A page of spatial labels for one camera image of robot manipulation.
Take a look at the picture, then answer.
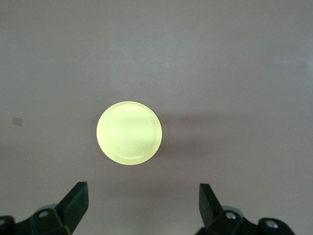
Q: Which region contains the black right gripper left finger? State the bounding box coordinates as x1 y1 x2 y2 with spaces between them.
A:
0 181 89 235

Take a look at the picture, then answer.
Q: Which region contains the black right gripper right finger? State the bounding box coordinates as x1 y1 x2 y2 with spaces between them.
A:
198 183 294 235

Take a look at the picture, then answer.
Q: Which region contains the yellow plate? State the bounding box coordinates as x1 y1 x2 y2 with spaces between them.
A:
96 100 163 166

